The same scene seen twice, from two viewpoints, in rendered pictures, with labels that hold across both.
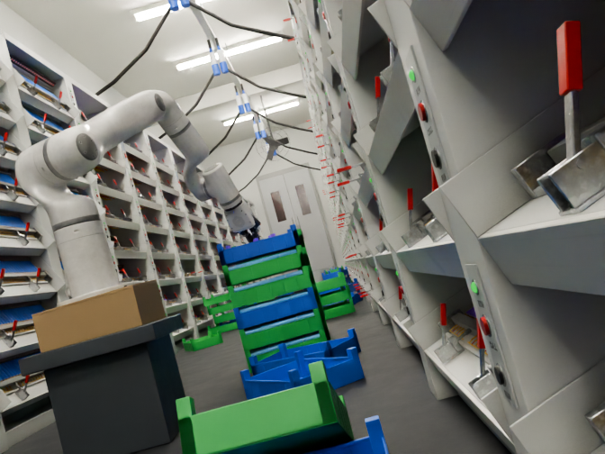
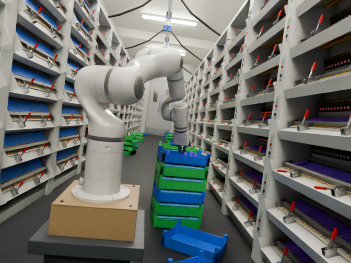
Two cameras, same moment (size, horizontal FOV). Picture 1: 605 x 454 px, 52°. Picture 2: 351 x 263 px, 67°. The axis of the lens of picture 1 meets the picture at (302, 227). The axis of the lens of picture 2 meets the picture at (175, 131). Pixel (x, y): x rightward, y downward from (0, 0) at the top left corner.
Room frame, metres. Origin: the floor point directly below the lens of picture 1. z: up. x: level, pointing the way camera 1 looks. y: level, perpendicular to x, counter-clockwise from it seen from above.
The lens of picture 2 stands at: (0.67, 0.42, 0.66)
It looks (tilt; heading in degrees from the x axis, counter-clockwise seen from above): 2 degrees down; 354
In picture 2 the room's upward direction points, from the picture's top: 8 degrees clockwise
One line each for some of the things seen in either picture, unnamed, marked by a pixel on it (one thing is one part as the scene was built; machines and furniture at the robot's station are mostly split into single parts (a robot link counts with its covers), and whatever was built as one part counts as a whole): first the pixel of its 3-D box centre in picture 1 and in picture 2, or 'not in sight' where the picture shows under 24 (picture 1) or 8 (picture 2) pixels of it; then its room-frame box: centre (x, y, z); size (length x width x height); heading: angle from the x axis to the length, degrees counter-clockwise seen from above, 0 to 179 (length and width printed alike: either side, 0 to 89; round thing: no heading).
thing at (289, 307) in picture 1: (275, 307); (177, 191); (2.36, 0.18, 0.20); 0.30 x 0.20 x 0.08; 96
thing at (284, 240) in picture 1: (257, 246); (182, 155); (2.36, 0.18, 0.44); 0.30 x 0.20 x 0.08; 96
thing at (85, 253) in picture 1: (87, 260); (103, 166); (1.57, 0.55, 0.47); 0.19 x 0.19 x 0.18
